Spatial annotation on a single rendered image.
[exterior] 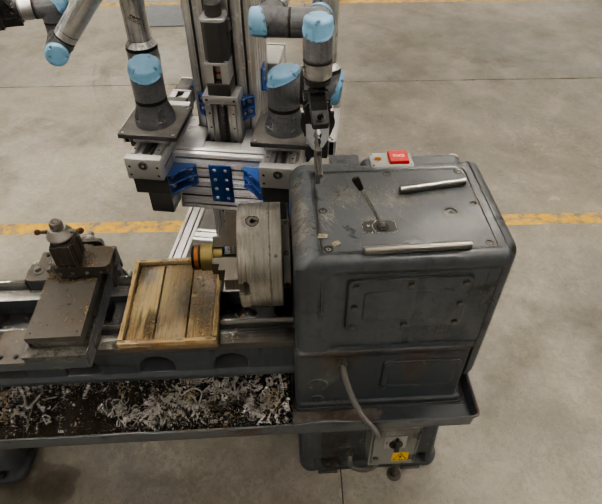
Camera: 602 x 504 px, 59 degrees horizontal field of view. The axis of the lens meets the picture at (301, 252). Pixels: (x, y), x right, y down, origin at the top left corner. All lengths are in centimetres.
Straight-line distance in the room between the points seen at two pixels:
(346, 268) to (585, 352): 188
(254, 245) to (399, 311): 45
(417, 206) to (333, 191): 24
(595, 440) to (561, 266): 107
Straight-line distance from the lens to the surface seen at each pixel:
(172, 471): 248
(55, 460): 266
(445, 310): 159
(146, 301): 183
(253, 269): 148
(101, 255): 183
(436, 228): 149
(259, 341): 169
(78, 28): 200
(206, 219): 313
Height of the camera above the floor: 222
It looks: 44 degrees down
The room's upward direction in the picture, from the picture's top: straight up
